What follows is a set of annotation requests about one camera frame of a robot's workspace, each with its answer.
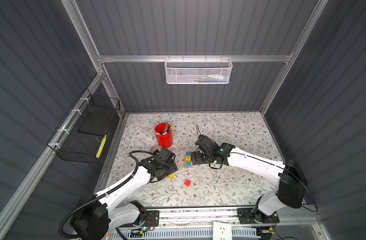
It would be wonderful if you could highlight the red wooden cube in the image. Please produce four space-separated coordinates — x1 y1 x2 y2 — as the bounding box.
184 180 191 187

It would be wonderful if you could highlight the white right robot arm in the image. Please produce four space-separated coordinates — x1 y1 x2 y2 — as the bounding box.
186 135 307 223

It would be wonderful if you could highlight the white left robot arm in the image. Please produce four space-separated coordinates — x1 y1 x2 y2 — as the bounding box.
58 148 178 240

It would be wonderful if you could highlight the clear tape roll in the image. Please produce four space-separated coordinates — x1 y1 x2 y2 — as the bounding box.
151 145 163 153

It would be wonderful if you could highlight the red pencil cup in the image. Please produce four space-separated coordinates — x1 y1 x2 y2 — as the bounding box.
154 122 173 148

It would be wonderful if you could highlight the white power socket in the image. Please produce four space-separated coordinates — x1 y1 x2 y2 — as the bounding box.
212 222 232 240

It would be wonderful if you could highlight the black corrugated cable conduit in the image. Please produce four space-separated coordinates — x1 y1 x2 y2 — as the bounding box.
57 149 157 239

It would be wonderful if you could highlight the white wire basket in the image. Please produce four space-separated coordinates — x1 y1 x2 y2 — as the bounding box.
164 58 233 85

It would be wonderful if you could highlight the black wire basket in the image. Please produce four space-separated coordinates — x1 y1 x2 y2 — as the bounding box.
48 90 122 164

